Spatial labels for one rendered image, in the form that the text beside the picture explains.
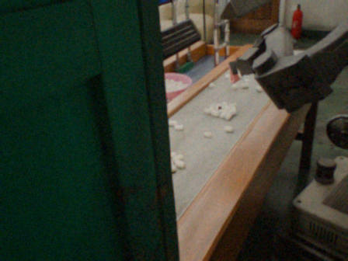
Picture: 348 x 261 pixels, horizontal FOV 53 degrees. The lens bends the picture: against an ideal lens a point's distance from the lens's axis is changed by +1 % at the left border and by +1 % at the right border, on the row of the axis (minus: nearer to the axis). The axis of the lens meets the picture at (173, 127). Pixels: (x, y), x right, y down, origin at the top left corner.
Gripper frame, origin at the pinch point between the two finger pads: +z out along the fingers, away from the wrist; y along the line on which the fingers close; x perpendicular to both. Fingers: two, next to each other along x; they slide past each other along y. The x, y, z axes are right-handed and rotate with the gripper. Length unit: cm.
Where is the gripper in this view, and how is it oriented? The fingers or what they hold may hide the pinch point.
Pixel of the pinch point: (245, 78)
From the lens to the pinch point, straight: 122.1
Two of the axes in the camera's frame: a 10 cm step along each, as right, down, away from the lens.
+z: -1.2, 4.1, 9.0
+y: 9.6, -1.8, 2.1
